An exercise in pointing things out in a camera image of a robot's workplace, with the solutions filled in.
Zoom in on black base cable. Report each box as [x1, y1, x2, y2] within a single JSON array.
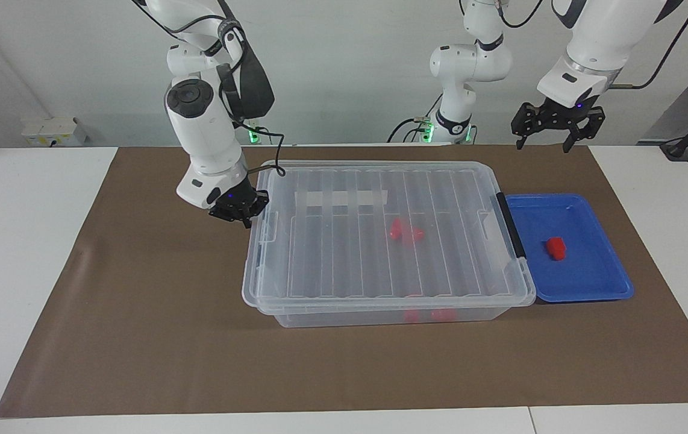
[[387, 93, 444, 144]]

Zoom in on clear ribbed plastic lid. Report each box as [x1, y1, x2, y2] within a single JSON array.
[[242, 160, 537, 315]]

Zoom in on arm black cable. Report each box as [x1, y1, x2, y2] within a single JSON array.
[[498, 0, 688, 91], [130, 0, 287, 178]]

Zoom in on brown table mat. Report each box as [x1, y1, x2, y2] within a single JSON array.
[[0, 145, 688, 418]]

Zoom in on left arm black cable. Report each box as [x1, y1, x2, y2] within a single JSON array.
[[498, 0, 688, 91]]

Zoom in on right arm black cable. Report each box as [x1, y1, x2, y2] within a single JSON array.
[[130, 0, 287, 178]]

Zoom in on white power strip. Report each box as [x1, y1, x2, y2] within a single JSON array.
[[22, 116, 89, 147]]

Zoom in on clear plastic storage box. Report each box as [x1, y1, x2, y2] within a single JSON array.
[[257, 162, 536, 329]]

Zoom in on blue plastic tray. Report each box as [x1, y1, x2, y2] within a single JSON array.
[[504, 193, 635, 304]]

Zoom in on black box latch handle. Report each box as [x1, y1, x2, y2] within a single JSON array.
[[492, 192, 528, 260]]

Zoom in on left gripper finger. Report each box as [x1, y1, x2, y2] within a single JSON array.
[[511, 104, 552, 149], [563, 107, 607, 153]]

